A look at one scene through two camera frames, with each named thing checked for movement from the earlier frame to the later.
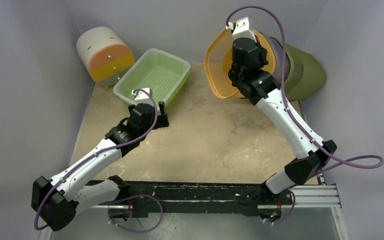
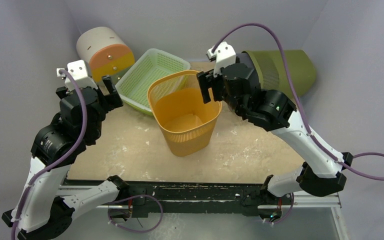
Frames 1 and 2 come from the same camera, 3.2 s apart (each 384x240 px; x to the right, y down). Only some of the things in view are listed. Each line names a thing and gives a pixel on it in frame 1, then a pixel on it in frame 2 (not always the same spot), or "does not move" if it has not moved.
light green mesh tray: [165, 74] does not move
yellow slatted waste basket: [218, 57] to [176, 99]
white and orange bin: [106, 54] does not move
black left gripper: [161, 119] to [113, 99]
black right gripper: [235, 77] to [216, 87]
